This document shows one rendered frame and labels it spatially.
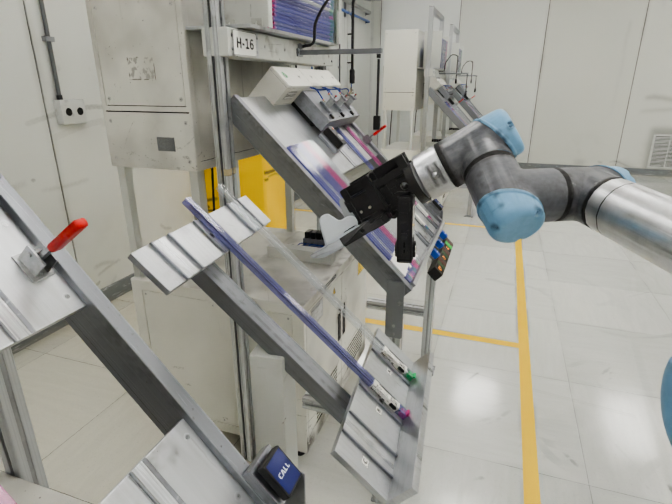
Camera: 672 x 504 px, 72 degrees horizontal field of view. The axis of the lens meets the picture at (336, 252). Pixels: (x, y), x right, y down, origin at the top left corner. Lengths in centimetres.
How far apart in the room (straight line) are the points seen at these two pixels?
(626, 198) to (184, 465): 61
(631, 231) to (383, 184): 34
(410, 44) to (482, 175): 417
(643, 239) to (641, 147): 744
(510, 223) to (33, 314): 57
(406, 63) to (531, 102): 337
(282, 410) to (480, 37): 729
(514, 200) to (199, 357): 131
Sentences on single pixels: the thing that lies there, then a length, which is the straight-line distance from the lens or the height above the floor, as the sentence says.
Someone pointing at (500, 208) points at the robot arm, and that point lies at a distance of 63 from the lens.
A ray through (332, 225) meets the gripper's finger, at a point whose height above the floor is 104.
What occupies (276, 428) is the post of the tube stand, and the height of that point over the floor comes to 68.
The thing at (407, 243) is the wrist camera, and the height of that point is 101.
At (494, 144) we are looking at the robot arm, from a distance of 69.
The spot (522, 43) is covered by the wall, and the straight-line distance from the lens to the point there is 781.
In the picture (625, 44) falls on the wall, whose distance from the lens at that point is 793.
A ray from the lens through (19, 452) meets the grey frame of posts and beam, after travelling 100.
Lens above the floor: 124
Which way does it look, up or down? 20 degrees down
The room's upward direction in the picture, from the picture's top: straight up
